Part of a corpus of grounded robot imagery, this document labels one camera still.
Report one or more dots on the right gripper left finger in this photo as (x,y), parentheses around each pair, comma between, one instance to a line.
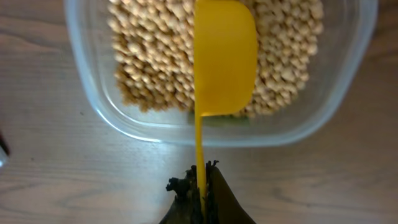
(186,206)

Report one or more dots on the pile of soybeans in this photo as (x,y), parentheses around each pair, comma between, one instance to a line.
(153,44)

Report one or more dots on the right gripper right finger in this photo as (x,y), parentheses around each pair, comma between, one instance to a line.
(222,205)

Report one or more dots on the yellow measuring scoop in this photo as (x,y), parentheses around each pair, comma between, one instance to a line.
(225,63)

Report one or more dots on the clear plastic container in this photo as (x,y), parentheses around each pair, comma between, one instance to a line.
(348,27)

